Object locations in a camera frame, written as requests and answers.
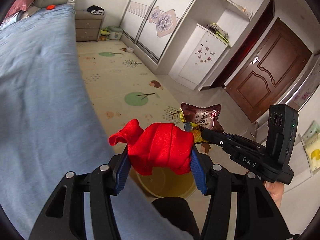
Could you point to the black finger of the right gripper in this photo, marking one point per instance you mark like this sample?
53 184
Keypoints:
224 140

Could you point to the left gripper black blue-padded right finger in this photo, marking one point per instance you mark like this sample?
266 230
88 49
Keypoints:
257 216

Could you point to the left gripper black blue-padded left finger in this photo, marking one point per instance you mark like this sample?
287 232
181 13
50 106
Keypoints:
63 215

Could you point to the brown snack wrapper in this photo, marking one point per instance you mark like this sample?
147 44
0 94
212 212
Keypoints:
206 117

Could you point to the red cloth pouch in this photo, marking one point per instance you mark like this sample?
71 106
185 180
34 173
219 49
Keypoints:
160 145

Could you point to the yellow trash bin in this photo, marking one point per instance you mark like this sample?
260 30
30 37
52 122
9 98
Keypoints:
165 183

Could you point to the person's right hand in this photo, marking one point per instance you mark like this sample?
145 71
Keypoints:
276 191

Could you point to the person's black-clad knee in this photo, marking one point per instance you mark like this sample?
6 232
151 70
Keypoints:
177 211

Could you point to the blue bed sheet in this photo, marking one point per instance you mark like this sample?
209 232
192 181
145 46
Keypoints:
48 124

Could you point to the brown wooden door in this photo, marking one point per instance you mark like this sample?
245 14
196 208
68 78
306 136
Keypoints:
269 72

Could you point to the stack of books on cabinet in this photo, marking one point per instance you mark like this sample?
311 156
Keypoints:
218 31

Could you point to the cream patterned play mat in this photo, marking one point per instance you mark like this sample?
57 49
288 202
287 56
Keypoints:
122 88

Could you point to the white corner shelf cabinet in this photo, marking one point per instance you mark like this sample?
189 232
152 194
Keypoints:
201 54

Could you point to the white sliding wardrobe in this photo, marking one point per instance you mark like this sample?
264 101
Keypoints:
150 24

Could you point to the green white storage box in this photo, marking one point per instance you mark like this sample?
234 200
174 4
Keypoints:
115 33

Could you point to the brown nightstand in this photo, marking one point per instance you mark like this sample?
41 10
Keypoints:
87 26

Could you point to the black white clothes pile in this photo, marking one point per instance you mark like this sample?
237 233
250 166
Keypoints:
96 10

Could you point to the small orange object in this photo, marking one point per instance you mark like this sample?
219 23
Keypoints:
50 7

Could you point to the pink pillow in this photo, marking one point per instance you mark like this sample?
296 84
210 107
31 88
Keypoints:
19 5

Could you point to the black camera module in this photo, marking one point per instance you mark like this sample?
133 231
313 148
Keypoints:
282 129

